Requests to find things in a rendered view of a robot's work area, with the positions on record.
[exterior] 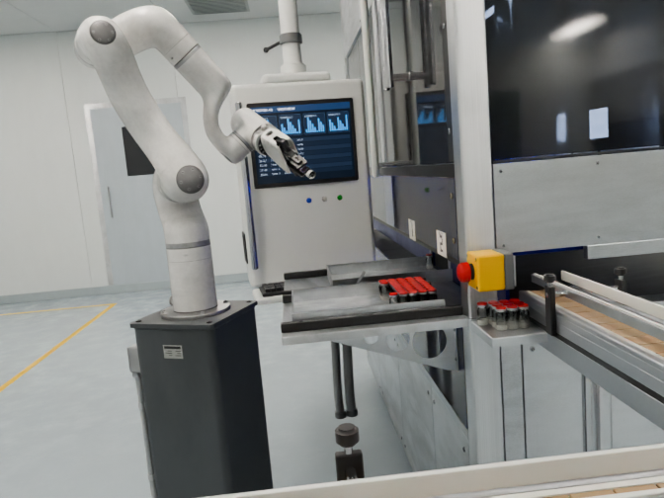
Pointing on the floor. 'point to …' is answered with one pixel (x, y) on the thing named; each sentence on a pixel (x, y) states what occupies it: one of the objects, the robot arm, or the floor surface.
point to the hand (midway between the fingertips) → (300, 166)
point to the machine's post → (474, 216)
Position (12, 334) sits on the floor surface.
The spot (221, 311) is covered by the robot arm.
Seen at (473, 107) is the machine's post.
